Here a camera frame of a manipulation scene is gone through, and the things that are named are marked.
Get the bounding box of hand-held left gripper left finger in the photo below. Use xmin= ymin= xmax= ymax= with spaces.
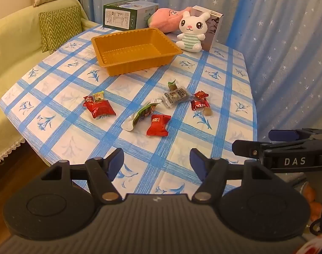
xmin=41 ymin=148 xmax=124 ymax=204

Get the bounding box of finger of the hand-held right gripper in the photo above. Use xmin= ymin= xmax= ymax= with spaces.
xmin=268 ymin=129 xmax=301 ymax=141
xmin=232 ymin=139 xmax=267 ymax=160

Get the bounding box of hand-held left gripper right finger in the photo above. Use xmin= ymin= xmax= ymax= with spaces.
xmin=190 ymin=148 xmax=276 ymax=204

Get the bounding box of green white snack packet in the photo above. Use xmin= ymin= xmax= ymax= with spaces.
xmin=121 ymin=98 xmax=163 ymax=131

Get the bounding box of red candy with gold print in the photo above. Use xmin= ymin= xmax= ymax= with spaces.
xmin=146 ymin=114 xmax=172 ymax=137

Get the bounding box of large red snack packet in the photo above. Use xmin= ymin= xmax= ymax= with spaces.
xmin=83 ymin=97 xmax=116 ymax=119

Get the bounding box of grey snack packet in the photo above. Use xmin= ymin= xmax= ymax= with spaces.
xmin=164 ymin=87 xmax=190 ymax=108

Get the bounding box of yellow plastic tray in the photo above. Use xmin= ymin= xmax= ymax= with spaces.
xmin=91 ymin=28 xmax=183 ymax=76

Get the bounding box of person's right hand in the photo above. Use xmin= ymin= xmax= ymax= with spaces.
xmin=300 ymin=181 xmax=321 ymax=221

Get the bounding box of red white printed cloth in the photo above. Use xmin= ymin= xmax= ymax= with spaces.
xmin=293 ymin=237 xmax=322 ymax=254

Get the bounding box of blue checked tablecloth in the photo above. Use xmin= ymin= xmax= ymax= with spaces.
xmin=0 ymin=22 xmax=258 ymax=195

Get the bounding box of blue star curtain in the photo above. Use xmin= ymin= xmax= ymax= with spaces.
xmin=71 ymin=0 xmax=322 ymax=138

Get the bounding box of grey cardboard box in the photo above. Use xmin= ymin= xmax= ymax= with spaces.
xmin=191 ymin=5 xmax=225 ymax=52

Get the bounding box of white rabbit plush toy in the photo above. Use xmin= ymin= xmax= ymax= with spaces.
xmin=176 ymin=11 xmax=212 ymax=53

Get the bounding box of green printed cardboard box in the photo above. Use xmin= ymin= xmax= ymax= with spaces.
xmin=103 ymin=0 xmax=159 ymax=31

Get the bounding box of green covered sofa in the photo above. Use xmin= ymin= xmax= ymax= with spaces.
xmin=0 ymin=0 xmax=103 ymax=171

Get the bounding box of green zigzag pillow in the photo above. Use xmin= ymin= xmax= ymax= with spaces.
xmin=39 ymin=5 xmax=83 ymax=54

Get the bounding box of pink plush toy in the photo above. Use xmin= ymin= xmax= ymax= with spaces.
xmin=148 ymin=7 xmax=193 ymax=34

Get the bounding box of black cable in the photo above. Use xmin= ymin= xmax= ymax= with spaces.
xmin=308 ymin=211 xmax=322 ymax=235

